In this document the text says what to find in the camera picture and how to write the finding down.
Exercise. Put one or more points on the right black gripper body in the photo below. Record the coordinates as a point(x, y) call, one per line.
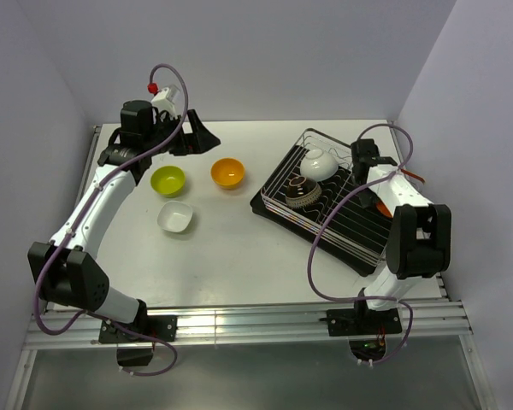
point(356, 184)

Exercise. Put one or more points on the white bowl orange outside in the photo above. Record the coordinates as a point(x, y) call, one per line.
point(381, 207)

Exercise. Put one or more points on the white ribbed bowl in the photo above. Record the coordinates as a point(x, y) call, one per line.
point(318, 165)

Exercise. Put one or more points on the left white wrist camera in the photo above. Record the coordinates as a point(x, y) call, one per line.
point(164, 101)

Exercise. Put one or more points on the aluminium frame rail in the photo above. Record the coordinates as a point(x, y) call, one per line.
point(289, 323)

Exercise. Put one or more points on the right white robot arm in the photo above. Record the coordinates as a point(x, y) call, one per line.
point(419, 241)

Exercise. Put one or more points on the black drip tray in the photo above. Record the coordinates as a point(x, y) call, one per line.
point(346, 239)

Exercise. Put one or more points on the brown patterned bowl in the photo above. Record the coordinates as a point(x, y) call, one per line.
point(302, 192)

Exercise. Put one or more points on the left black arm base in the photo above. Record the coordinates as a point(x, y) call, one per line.
point(137, 343)

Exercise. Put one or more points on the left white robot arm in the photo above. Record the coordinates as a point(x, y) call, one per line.
point(65, 268)

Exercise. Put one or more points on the white square bowl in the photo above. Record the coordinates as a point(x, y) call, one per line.
point(175, 216)

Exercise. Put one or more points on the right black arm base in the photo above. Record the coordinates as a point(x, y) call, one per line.
point(360, 321)

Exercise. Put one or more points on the green round bowl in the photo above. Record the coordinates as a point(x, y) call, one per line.
point(168, 181)

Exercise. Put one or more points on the orange round bowl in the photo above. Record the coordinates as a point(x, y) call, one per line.
point(228, 173)

